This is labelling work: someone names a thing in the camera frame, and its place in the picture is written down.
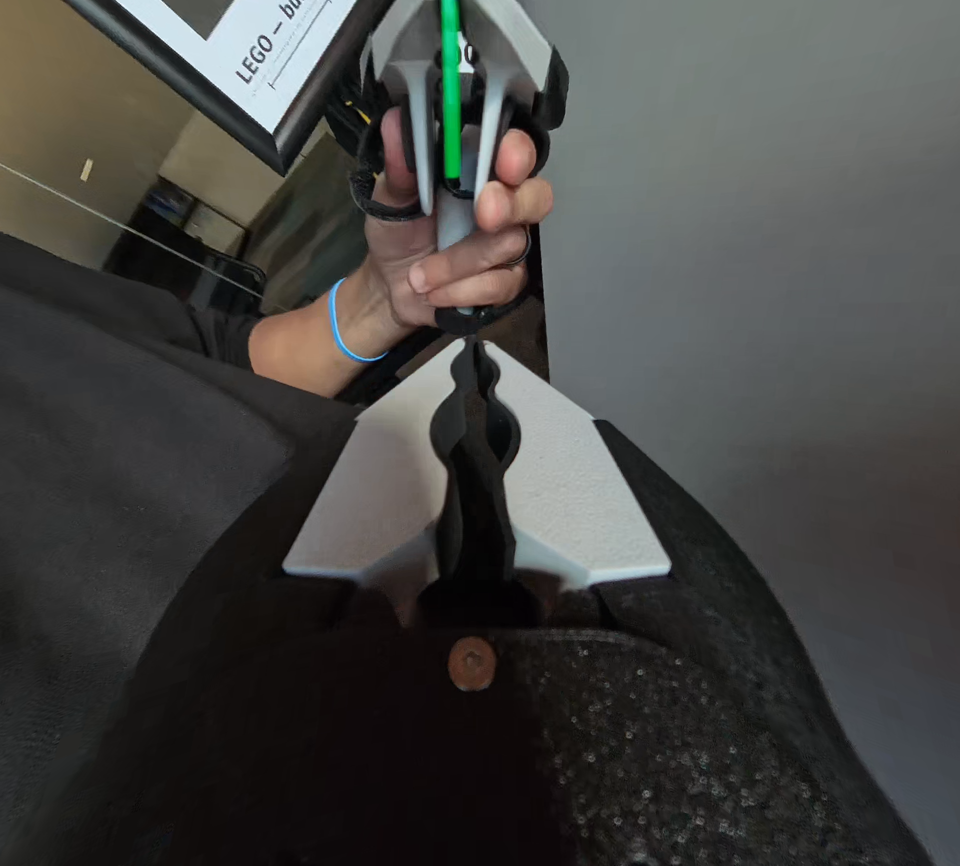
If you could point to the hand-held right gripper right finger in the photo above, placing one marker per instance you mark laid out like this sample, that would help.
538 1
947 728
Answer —
577 499

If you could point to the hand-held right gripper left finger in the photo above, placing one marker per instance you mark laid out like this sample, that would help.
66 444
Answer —
375 499

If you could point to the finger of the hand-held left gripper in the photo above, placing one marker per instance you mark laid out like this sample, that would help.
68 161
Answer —
405 34
510 34

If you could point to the green striped lego tile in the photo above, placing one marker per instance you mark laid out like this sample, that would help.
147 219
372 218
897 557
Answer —
450 56

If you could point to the person's left forearm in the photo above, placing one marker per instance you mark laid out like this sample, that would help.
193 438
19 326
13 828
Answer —
300 349

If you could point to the person's left hand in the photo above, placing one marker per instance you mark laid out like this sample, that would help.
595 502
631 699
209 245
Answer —
397 259

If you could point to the black framed white sign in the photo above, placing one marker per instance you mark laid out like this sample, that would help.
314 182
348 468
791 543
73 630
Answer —
285 4

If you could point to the blue rubber wristband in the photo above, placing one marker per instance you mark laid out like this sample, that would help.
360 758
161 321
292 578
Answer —
332 322

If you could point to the black chair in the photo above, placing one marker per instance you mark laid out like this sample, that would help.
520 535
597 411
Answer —
187 259

